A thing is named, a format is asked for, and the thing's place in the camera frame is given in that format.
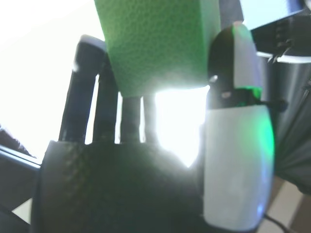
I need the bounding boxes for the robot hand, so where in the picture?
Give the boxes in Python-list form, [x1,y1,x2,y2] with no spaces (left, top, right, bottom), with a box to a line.
[31,21,276,233]

